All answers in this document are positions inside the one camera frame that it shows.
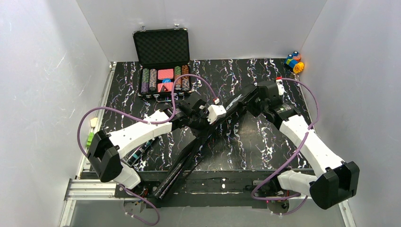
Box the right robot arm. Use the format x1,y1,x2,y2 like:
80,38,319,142
247,78,360,210

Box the chrome case handle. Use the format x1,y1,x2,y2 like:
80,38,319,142
154,95,172,103

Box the badminton racket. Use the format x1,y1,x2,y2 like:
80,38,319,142
153,146,194,200

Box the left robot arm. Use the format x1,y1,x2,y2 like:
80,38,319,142
87,100,227,189

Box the colourful toy blocks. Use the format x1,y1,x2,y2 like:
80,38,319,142
284,51,305,74

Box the purple cable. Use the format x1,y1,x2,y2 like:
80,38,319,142
77,74,220,226
250,77,320,216

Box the black shuttlecock tube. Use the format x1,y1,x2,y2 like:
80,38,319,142
124,139,155,167

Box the green clip on rail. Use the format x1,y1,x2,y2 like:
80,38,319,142
86,132,94,148

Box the beige block on rail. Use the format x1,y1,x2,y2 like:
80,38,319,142
90,117,98,128

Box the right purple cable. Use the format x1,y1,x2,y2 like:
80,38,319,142
250,77,320,216

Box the black poker chip case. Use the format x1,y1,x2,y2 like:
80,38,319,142
132,26,192,100

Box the black racket bag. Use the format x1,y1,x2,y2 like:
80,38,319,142
157,84,259,198

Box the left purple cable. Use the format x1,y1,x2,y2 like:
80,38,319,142
77,74,220,226

